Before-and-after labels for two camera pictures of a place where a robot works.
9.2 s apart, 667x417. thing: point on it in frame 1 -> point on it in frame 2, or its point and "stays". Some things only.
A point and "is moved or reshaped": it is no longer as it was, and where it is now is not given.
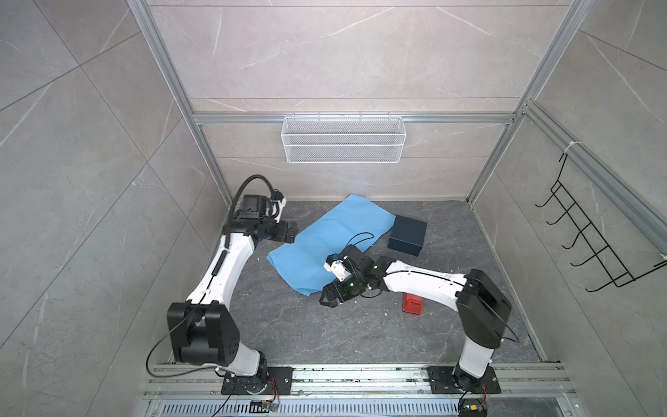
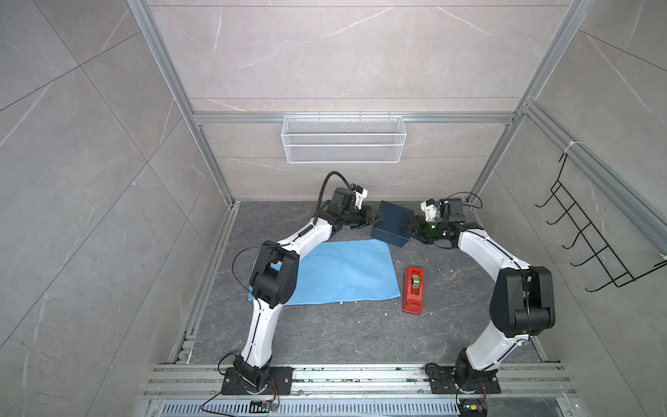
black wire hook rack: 604,256 stays
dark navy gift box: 407,234 is moved or reshaped
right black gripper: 338,286 -> 416,228
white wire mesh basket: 341,140 stays
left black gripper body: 278,232 -> 353,218
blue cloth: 353,221 is moved or reshaped
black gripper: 279,202 -> 360,194
